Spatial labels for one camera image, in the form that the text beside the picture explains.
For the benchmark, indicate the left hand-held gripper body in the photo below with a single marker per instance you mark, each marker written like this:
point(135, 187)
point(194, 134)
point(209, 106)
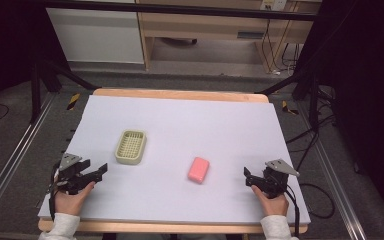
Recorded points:
point(69, 178)

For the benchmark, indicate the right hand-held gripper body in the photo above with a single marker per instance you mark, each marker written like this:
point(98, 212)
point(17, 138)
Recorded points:
point(275, 180)

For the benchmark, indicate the beige plastic soap dish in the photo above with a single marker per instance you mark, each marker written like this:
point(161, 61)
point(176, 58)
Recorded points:
point(131, 147)

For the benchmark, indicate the pink soap bar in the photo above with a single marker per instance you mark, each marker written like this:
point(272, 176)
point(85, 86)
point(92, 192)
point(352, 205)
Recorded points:
point(198, 170)

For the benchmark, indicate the person's left hand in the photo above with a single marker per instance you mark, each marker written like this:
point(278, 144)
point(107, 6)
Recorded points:
point(68, 201)

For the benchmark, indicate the person's right hand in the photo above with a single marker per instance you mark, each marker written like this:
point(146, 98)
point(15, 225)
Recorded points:
point(274, 204)

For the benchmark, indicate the yellow black tape strip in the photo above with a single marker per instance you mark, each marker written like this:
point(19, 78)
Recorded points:
point(289, 108)
point(73, 101)

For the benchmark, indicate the white foam table sheet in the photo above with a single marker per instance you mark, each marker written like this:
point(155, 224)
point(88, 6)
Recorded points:
point(186, 126)

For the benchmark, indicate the black metal stand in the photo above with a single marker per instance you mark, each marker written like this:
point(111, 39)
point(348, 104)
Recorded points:
point(313, 96)
point(36, 90)

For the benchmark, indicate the wooden table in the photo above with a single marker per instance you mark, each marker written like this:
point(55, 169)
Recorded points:
point(180, 94)

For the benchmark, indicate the white cabinet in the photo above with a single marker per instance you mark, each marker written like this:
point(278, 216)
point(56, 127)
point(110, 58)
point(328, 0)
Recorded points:
point(96, 36)

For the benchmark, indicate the black curtain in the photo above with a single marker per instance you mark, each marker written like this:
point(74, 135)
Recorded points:
point(6, 43)
point(366, 83)

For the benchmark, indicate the wooden desk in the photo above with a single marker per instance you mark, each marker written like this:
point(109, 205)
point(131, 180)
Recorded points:
point(206, 28)

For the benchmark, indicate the white power strip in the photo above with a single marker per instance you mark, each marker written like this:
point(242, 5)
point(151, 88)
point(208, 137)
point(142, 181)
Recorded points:
point(273, 4)

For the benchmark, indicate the metal floor rail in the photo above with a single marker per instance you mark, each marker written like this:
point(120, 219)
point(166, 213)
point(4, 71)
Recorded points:
point(20, 143)
point(333, 173)

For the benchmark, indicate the black horizontal frame bar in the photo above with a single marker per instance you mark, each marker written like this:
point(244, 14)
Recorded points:
point(180, 9)

